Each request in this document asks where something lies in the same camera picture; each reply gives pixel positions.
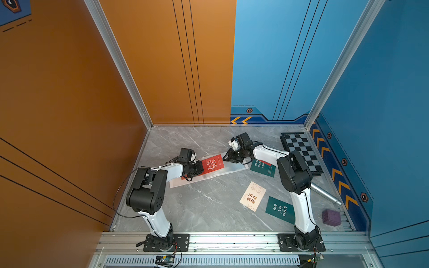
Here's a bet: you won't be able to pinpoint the green card upper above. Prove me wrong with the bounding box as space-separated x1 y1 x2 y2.
250 159 276 178

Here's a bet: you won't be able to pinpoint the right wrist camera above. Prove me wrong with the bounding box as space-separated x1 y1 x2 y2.
228 132 254 151

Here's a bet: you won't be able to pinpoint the cream card red characters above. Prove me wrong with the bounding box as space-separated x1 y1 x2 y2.
240 182 267 212

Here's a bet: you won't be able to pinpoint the green card lower right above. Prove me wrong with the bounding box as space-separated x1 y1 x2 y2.
265 197 296 224

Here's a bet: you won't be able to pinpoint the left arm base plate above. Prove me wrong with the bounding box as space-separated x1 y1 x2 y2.
143 233 190 252

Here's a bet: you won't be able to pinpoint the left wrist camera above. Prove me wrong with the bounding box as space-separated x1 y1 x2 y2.
175 148 196 165

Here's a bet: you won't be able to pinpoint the green card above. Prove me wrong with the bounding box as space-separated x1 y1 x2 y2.
265 197 296 224
250 159 276 178

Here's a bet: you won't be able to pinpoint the black white chessboard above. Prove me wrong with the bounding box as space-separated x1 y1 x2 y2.
280 132 324 176

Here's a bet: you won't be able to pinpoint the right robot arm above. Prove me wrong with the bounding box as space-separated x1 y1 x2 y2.
222 143 321 251

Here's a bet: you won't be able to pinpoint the silver microphone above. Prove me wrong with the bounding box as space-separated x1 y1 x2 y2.
311 183 342 206

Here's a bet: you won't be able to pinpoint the purple cube box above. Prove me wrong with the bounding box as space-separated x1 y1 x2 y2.
322 209 341 227

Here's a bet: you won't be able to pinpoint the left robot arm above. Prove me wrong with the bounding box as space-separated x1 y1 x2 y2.
126 160 204 251

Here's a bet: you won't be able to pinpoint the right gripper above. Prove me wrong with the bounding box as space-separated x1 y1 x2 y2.
221 147 246 163

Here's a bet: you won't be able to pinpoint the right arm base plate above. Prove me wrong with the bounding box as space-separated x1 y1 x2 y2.
277 233 326 252

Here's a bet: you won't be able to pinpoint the pink photo album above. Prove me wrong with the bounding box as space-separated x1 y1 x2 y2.
169 154 250 188

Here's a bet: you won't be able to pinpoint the aluminium front rail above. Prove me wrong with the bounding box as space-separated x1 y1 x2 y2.
95 232 376 255

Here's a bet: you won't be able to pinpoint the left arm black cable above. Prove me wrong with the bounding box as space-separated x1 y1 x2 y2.
112 165 151 219

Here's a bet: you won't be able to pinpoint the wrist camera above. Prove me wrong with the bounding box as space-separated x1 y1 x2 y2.
228 132 254 151
175 148 196 165

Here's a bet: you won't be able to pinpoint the left green circuit board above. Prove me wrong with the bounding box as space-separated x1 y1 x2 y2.
154 255 175 268

